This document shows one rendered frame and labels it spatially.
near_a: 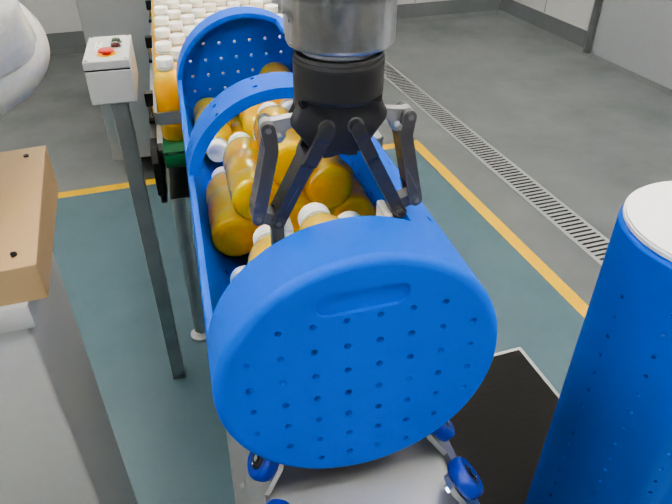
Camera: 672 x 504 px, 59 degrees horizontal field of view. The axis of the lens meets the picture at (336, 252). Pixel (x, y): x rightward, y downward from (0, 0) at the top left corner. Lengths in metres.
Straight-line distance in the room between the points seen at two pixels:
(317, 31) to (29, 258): 0.56
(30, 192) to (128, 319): 1.44
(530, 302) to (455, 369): 1.86
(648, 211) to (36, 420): 1.00
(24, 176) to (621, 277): 0.94
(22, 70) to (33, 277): 0.32
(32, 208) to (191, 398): 1.21
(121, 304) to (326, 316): 2.00
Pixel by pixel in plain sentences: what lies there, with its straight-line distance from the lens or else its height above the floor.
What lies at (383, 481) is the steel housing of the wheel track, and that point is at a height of 0.93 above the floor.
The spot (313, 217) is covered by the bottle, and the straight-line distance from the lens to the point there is 0.65.
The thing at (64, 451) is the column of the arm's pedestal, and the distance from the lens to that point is 1.13.
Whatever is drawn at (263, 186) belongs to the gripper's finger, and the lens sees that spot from 0.53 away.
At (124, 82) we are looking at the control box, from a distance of 1.49.
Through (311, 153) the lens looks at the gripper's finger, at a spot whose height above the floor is 1.30.
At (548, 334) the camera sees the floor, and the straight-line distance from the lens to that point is 2.35.
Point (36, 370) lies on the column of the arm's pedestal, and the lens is 1.00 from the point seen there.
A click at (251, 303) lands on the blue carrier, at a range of 0.51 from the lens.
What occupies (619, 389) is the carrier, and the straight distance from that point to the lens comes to 1.11.
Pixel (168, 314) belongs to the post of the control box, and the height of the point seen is 0.28.
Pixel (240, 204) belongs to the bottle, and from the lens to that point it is 0.84.
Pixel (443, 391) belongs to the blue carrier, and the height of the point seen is 1.05.
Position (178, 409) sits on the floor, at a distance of 2.05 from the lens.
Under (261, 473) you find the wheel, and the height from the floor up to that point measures 0.97.
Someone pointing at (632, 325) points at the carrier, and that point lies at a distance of 1.04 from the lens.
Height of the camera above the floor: 1.52
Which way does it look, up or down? 35 degrees down
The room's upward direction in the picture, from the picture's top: straight up
